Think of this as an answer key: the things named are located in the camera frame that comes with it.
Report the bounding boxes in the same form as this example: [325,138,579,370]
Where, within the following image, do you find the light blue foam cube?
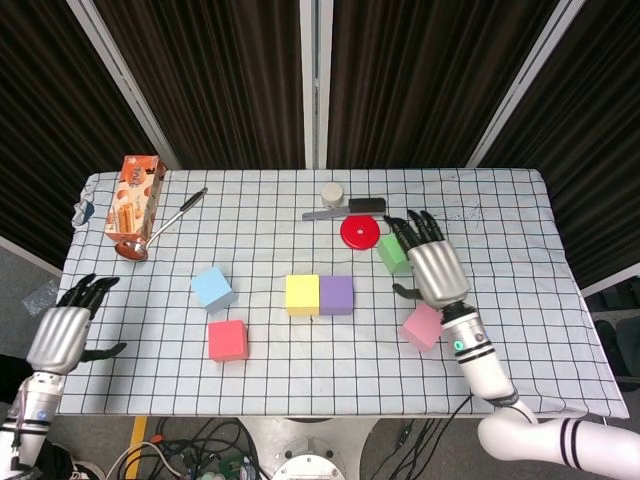
[190,265,238,315]

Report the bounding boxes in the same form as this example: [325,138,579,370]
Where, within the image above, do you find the purple foam cube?
[318,274,355,317]

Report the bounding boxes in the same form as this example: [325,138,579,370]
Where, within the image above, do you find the red foam cube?
[207,319,250,362]

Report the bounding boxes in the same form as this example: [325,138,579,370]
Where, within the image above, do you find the pink foam cube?
[399,303,445,353]

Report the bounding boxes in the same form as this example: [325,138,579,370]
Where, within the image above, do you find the white black checkered tablecloth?
[52,167,630,419]

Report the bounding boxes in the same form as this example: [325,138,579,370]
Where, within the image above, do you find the small white lidded jar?
[320,182,346,211]

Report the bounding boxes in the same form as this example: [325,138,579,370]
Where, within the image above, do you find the white partition frame post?
[298,0,335,170]
[67,0,181,170]
[466,0,587,169]

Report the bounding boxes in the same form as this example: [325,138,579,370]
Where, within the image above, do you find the grey brush black bristles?
[301,197,388,222]

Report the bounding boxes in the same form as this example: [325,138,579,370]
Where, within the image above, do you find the white floor cable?
[107,442,189,480]

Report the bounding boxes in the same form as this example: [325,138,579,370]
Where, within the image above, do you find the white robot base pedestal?
[234,415,381,480]

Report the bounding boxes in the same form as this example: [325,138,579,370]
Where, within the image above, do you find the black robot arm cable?
[438,392,475,431]

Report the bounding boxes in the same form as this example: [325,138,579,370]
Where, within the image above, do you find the steel ladle black handle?
[114,187,209,263]

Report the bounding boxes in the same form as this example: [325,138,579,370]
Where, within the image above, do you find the green power strip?
[214,457,251,479]

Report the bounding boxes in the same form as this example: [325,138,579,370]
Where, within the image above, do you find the black floor cable bundle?
[379,417,444,480]
[149,417,261,480]

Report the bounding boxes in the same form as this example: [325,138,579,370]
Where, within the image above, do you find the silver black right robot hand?
[383,209,472,310]

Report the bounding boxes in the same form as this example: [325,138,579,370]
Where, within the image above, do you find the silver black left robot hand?
[25,273,128,376]

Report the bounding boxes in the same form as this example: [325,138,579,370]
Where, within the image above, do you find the clear plastic bag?
[22,279,61,316]

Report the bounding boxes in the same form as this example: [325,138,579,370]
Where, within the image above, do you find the dark corrugated partition panel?
[0,0,166,266]
[327,0,559,169]
[479,0,640,289]
[94,0,306,169]

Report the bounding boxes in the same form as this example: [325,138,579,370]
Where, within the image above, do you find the yellow foam cube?
[285,273,321,318]

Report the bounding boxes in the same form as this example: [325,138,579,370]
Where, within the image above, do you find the red round plastic lid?
[339,215,382,251]

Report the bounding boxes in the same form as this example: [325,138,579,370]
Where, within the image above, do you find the orange biscuit snack box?
[103,154,168,244]

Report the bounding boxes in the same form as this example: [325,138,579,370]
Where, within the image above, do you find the green foam cube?
[375,233,414,276]

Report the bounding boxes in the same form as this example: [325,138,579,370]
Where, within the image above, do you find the white shoe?
[72,459,106,480]

